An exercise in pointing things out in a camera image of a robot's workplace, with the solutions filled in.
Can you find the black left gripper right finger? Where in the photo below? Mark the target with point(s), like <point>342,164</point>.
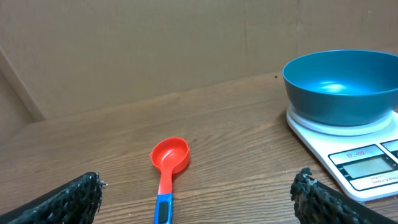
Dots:
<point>316,203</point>

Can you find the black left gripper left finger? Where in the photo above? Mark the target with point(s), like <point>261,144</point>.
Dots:
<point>77,201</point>

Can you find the red scoop blue handle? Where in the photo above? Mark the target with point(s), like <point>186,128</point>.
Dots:
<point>169,157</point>

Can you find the white kitchen scale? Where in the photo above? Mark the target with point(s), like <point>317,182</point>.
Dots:
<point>362,159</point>

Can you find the blue bowl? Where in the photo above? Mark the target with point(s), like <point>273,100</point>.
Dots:
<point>342,87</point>

